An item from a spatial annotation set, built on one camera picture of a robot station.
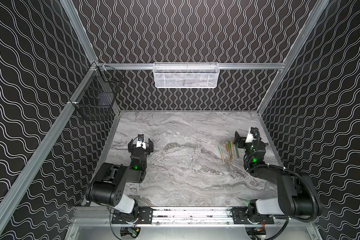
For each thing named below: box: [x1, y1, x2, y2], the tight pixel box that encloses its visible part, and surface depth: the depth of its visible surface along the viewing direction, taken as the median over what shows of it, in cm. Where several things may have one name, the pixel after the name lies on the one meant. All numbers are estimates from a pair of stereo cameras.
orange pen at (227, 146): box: [226, 143, 232, 163], surface depth 99 cm
